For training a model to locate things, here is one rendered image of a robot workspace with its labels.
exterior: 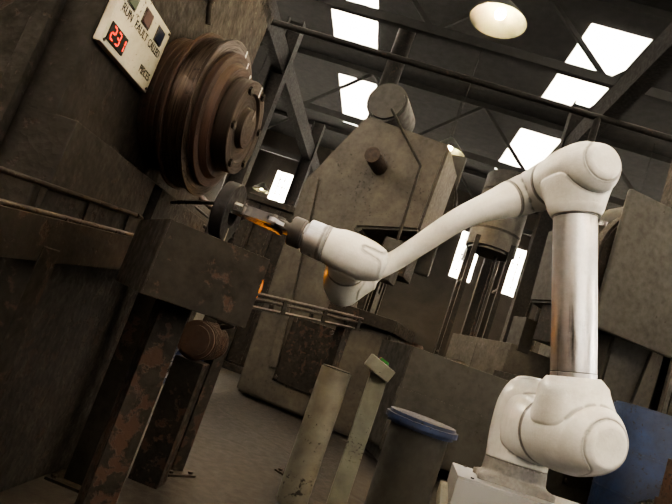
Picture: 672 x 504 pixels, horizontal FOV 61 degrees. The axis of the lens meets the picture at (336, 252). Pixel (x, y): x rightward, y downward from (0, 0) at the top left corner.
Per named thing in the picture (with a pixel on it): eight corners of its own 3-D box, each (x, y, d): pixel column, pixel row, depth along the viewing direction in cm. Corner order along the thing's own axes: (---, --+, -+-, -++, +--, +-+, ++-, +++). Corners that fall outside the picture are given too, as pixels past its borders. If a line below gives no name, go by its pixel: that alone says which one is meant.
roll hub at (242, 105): (200, 150, 155) (237, 59, 159) (226, 181, 183) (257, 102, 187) (219, 157, 155) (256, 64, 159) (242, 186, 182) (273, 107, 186)
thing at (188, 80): (139, 159, 146) (206, -2, 152) (194, 206, 192) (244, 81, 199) (162, 167, 145) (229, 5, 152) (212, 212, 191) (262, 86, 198)
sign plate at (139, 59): (92, 37, 126) (123, -33, 129) (138, 91, 152) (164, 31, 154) (101, 40, 126) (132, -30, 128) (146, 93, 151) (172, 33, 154)
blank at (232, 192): (223, 174, 136) (236, 179, 136) (240, 186, 151) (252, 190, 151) (200, 236, 136) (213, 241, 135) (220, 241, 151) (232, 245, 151)
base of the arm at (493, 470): (538, 491, 154) (542, 470, 156) (556, 504, 133) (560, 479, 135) (470, 469, 158) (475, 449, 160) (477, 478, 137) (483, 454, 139)
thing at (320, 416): (272, 501, 207) (321, 363, 215) (277, 493, 219) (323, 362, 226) (303, 514, 206) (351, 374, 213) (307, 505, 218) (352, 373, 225)
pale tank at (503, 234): (414, 408, 957) (493, 162, 1022) (411, 403, 1047) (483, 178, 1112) (468, 427, 947) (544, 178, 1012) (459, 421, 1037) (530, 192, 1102)
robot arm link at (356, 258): (319, 251, 133) (316, 276, 145) (381, 275, 132) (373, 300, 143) (336, 215, 139) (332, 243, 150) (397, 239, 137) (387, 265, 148)
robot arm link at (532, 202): (492, 181, 158) (519, 166, 145) (546, 164, 163) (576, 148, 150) (509, 225, 158) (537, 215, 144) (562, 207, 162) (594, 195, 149)
